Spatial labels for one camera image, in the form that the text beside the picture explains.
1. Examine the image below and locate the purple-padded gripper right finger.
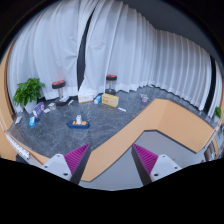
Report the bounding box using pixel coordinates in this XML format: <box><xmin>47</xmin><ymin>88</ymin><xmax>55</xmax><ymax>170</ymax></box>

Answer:
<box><xmin>131</xmin><ymin>144</ymin><xmax>181</xmax><ymax>185</ymax></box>

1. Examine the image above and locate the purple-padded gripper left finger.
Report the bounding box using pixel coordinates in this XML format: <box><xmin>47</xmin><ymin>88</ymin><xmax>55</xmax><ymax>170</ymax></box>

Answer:
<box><xmin>41</xmin><ymin>144</ymin><xmax>91</xmax><ymax>184</ymax></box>

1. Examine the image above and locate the white charger plug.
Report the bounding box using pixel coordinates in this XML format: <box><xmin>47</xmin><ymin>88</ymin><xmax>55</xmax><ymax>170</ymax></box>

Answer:
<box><xmin>76</xmin><ymin>115</ymin><xmax>82</xmax><ymax>125</ymax></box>

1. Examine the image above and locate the blue power strip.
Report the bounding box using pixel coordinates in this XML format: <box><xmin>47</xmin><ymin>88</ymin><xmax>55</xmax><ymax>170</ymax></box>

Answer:
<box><xmin>68</xmin><ymin>120</ymin><xmax>90</xmax><ymax>129</ymax></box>

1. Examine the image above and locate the white strip on table edge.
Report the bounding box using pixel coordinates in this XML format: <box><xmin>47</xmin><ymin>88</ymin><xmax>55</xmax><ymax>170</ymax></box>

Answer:
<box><xmin>6</xmin><ymin>135</ymin><xmax>30</xmax><ymax>160</ymax></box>

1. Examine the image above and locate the blue packet on left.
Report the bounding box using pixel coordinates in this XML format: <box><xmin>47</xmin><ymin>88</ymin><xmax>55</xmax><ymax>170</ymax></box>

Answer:
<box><xmin>29</xmin><ymin>116</ymin><xmax>36</xmax><ymax>127</ymax></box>

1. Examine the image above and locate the white card box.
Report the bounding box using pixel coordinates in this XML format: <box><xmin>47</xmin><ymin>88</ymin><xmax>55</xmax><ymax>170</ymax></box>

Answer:
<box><xmin>48</xmin><ymin>103</ymin><xmax>56</xmax><ymax>110</ymax></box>

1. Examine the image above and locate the purple product box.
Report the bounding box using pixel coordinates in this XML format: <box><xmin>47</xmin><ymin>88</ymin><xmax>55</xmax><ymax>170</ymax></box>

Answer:
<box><xmin>33</xmin><ymin>102</ymin><xmax>45</xmax><ymax>118</ymax></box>

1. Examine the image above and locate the pink purple cup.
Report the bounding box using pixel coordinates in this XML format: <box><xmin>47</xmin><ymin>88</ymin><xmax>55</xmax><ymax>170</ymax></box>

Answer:
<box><xmin>140</xmin><ymin>94</ymin><xmax>149</xmax><ymax>103</ymax></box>

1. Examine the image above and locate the white flat box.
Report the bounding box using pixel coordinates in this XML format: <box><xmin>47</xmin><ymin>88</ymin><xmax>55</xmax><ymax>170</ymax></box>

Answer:
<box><xmin>78</xmin><ymin>94</ymin><xmax>93</xmax><ymax>103</ymax></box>

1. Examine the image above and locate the small blue white box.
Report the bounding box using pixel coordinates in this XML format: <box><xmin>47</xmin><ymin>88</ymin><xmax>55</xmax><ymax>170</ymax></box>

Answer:
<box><xmin>94</xmin><ymin>96</ymin><xmax>102</xmax><ymax>104</ymax></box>

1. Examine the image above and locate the yellow cardboard box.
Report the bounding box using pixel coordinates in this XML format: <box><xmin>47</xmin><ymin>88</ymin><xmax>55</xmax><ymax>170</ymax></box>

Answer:
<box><xmin>102</xmin><ymin>93</ymin><xmax>119</xmax><ymax>107</ymax></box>

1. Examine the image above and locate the left red bar stool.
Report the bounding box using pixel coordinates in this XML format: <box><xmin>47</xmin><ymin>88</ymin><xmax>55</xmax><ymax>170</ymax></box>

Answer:
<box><xmin>52</xmin><ymin>80</ymin><xmax>65</xmax><ymax>98</ymax></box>

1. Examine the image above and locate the red bar stool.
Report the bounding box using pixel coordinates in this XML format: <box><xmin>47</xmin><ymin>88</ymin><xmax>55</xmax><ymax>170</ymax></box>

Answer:
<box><xmin>52</xmin><ymin>80</ymin><xmax>65</xmax><ymax>98</ymax></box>
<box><xmin>105</xmin><ymin>74</ymin><xmax>117</xmax><ymax>95</ymax></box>

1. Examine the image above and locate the green potted plant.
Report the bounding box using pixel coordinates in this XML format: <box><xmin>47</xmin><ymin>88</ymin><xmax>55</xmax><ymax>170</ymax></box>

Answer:
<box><xmin>13</xmin><ymin>78</ymin><xmax>45</xmax><ymax>114</ymax></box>

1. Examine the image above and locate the small green plant right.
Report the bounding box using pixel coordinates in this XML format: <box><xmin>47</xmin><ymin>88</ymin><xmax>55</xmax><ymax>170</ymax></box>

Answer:
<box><xmin>215</xmin><ymin>107</ymin><xmax>222</xmax><ymax>119</ymax></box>

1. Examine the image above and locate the right red bar stool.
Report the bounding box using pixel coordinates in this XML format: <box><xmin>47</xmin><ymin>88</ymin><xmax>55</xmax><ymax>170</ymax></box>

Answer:
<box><xmin>105</xmin><ymin>74</ymin><xmax>117</xmax><ymax>95</ymax></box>

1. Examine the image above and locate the left white curtain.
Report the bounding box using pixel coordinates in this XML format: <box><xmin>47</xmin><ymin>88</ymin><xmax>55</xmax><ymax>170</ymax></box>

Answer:
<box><xmin>6</xmin><ymin>0</ymin><xmax>92</xmax><ymax>114</ymax></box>

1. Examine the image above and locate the white curtain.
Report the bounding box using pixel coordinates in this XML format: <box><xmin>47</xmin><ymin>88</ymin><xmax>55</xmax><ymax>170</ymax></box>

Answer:
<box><xmin>79</xmin><ymin>0</ymin><xmax>211</xmax><ymax>110</ymax></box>
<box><xmin>6</xmin><ymin>0</ymin><xmax>92</xmax><ymax>114</ymax></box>

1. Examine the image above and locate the right white curtain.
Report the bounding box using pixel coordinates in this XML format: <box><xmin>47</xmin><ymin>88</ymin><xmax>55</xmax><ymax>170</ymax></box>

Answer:
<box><xmin>79</xmin><ymin>0</ymin><xmax>211</xmax><ymax>110</ymax></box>

